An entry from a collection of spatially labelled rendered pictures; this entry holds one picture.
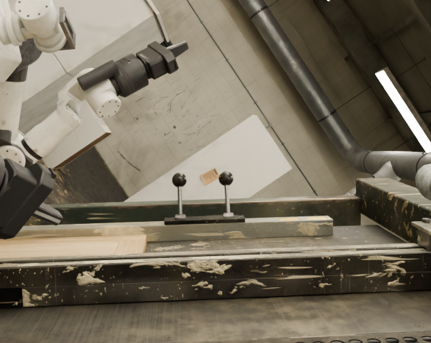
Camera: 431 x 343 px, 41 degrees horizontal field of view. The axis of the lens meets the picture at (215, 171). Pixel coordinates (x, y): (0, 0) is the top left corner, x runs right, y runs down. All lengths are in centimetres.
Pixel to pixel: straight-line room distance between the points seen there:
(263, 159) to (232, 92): 451
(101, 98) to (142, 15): 223
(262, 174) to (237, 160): 25
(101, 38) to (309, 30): 643
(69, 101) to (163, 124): 796
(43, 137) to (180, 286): 60
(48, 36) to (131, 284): 49
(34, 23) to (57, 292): 48
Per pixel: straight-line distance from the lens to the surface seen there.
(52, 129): 142
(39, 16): 110
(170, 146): 936
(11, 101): 139
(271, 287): 100
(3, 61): 117
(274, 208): 166
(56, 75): 361
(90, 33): 360
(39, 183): 84
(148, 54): 145
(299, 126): 947
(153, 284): 99
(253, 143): 496
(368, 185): 166
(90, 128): 625
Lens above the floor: 154
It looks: 1 degrees down
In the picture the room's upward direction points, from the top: 56 degrees clockwise
